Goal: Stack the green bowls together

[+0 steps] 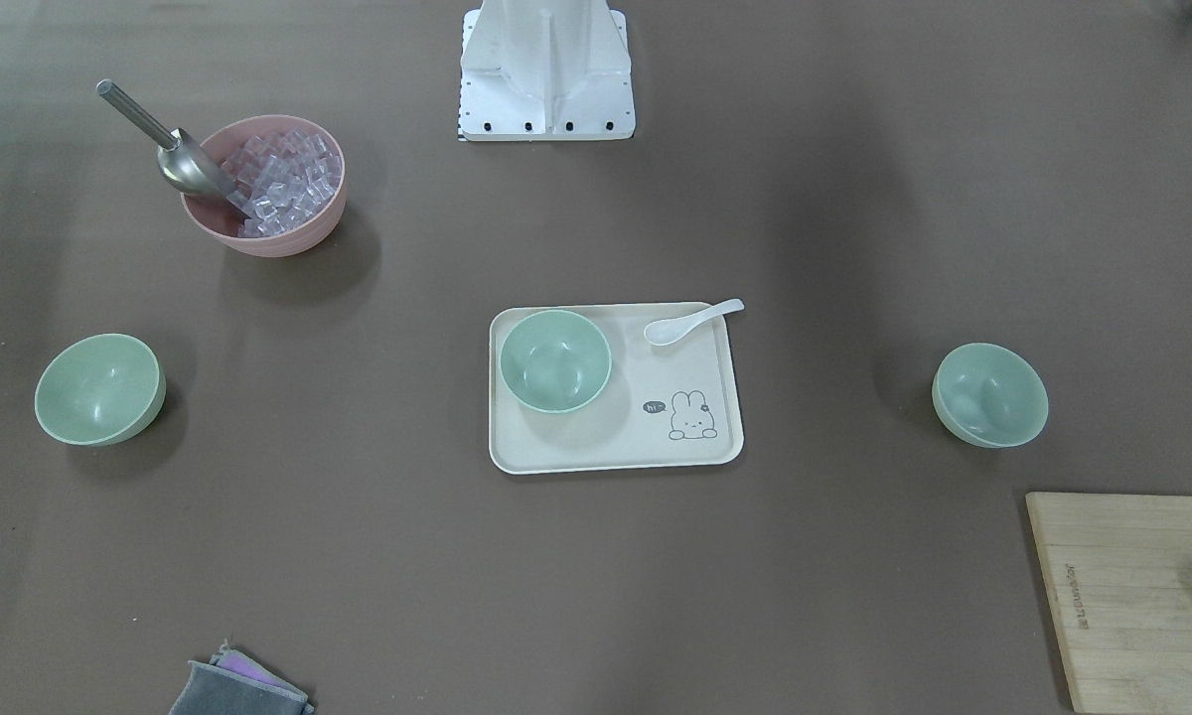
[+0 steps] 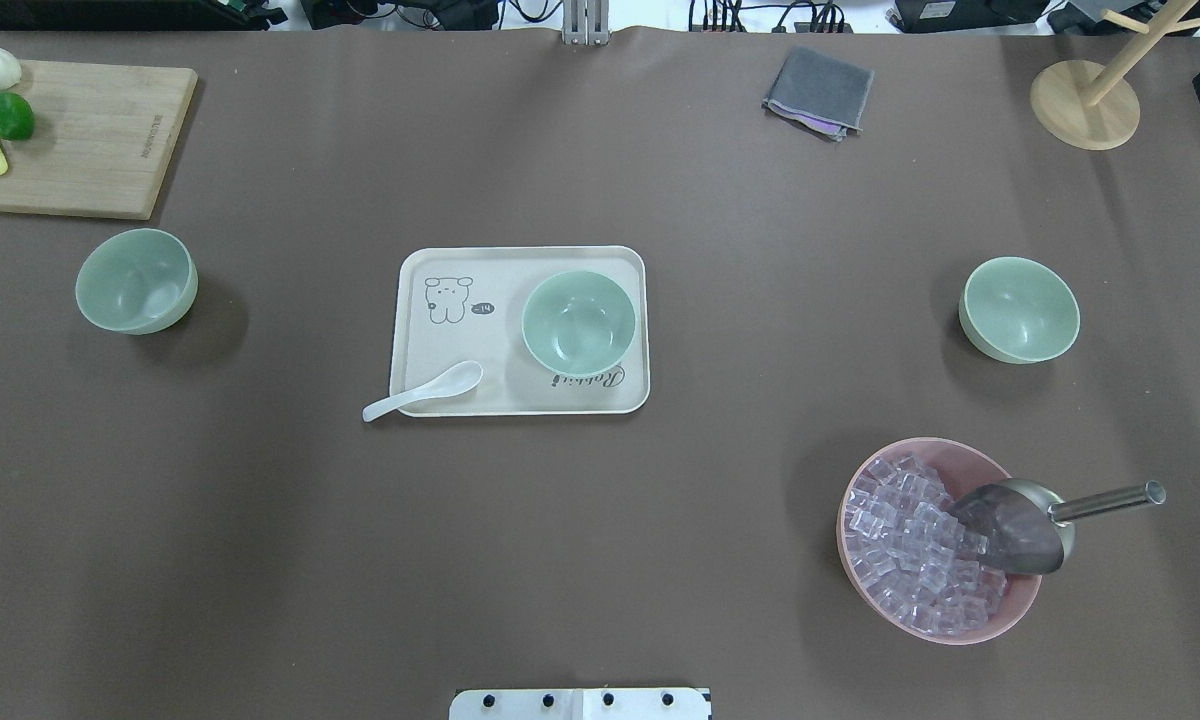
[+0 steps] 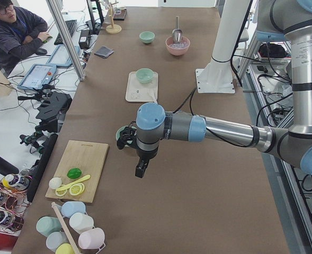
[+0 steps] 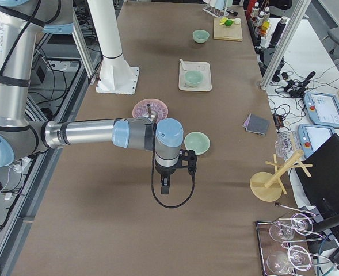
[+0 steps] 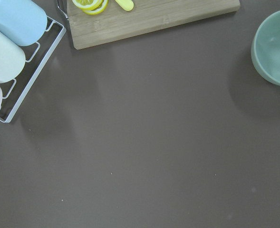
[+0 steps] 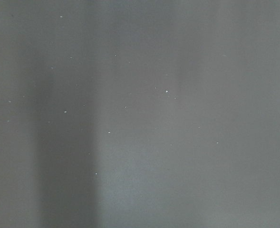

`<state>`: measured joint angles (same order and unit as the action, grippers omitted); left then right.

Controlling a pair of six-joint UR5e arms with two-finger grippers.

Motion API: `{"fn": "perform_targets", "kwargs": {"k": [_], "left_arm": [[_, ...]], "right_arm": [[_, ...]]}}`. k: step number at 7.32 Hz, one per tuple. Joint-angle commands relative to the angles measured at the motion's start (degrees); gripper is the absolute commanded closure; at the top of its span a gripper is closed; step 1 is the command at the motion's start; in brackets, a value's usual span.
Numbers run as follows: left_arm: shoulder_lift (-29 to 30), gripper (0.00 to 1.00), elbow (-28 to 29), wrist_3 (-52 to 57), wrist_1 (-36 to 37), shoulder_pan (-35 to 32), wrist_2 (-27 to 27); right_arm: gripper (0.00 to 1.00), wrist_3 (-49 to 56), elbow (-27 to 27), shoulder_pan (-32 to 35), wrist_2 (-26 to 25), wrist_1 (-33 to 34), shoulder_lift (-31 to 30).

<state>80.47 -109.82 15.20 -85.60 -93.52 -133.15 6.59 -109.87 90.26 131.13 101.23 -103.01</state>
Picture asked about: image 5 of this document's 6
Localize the yellow plastic knife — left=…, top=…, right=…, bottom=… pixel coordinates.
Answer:
left=116, top=0, right=134, bottom=11

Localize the lemon slice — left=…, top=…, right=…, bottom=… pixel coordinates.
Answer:
left=72, top=0, right=102, bottom=10
left=82, top=0, right=108, bottom=15

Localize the white wire cup rack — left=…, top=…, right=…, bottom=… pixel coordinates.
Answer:
left=0, top=17, right=66, bottom=123

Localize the metal cutting board handle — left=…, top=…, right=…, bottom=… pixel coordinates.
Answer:
left=56, top=0, right=69, bottom=21

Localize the green bowl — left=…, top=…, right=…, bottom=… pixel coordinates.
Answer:
left=251, top=10, right=280, bottom=86

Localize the pale green plastic cup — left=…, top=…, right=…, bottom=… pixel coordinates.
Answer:
left=0, top=32, right=26, bottom=83

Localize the bamboo cutting board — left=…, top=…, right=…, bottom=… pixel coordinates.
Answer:
left=67, top=0, right=240, bottom=49

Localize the blue plastic cup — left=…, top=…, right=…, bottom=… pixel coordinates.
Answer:
left=0, top=0, right=48, bottom=46

